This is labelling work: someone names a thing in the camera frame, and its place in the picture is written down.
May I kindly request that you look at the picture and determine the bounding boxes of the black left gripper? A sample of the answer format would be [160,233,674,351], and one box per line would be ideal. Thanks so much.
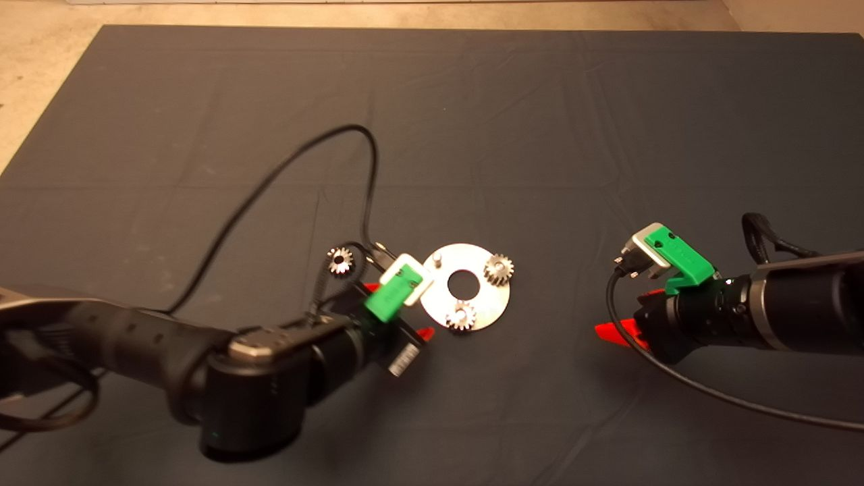
[337,283,436,377]

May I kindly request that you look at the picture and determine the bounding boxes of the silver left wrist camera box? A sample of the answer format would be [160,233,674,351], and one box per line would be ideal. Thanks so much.
[379,253,434,306]

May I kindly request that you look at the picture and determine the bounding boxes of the dark steel planetary gear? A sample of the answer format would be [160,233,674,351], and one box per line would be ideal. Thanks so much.
[483,253,515,287]

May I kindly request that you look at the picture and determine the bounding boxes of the green left camera mount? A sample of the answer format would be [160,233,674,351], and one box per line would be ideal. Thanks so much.
[364,265,423,323]

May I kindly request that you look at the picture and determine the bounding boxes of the braided black left arm cable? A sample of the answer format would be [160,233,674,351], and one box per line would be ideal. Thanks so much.
[307,242,379,325]

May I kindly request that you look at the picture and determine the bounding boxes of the shiny steel planetary gear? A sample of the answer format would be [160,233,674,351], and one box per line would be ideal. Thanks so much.
[327,246,355,276]
[445,300,478,332]

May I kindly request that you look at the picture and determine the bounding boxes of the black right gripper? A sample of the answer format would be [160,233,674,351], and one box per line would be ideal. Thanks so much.
[594,275,736,365]

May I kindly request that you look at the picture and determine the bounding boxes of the green right camera mount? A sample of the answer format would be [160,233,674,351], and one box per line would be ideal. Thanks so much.
[645,228,718,294]

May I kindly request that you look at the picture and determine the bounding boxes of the round metal carrier plate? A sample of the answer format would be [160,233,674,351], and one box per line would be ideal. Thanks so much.
[420,243,512,332]

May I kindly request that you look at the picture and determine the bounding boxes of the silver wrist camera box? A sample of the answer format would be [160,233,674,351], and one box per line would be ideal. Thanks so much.
[612,223,672,279]
[379,253,434,306]

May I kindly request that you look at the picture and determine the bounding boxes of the braided black right arm cable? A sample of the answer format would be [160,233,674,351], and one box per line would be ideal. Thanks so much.
[741,213,821,267]

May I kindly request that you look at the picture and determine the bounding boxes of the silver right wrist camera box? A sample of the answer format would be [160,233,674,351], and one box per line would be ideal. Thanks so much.
[612,223,672,279]

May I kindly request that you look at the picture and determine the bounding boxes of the dark grey table cloth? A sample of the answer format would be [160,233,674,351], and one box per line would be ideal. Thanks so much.
[0,24,864,486]

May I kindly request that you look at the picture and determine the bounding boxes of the thin black left camera cable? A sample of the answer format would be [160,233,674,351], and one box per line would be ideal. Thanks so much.
[165,124,399,315]

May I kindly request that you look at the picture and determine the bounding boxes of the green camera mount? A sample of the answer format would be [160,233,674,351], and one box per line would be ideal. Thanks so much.
[364,265,423,323]
[645,228,718,294]

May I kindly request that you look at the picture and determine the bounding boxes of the braided black arm cable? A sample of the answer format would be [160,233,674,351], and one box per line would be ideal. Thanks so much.
[307,242,379,325]
[741,213,821,267]

